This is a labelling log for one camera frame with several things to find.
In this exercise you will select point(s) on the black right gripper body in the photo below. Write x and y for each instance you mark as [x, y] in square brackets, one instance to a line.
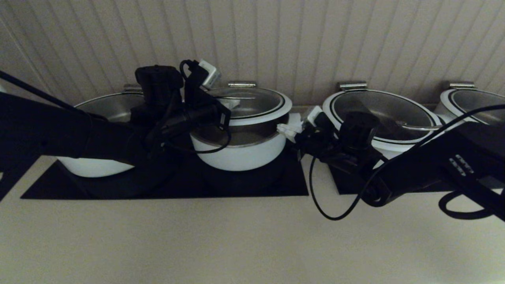
[323, 148]

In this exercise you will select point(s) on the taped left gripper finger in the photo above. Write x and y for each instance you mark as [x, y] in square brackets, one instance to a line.
[231, 101]
[230, 107]

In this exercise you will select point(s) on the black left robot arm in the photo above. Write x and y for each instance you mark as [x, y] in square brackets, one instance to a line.
[59, 130]

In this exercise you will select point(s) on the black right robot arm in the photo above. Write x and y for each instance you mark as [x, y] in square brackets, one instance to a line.
[434, 165]

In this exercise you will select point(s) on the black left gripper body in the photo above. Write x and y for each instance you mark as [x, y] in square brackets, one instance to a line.
[199, 117]

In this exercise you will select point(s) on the glass lid with white rim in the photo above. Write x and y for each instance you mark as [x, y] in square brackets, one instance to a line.
[477, 102]
[114, 108]
[256, 102]
[390, 106]

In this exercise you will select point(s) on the black glass induction cooktop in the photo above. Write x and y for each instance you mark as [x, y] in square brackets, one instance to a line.
[347, 183]
[276, 183]

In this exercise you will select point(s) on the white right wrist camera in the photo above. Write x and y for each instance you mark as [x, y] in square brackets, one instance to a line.
[314, 114]

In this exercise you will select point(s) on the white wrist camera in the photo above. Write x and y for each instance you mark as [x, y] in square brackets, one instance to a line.
[210, 73]
[314, 114]

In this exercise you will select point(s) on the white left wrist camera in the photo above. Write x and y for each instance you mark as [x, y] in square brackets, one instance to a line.
[210, 73]

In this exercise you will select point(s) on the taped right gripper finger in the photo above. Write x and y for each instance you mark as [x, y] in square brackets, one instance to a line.
[288, 128]
[288, 137]

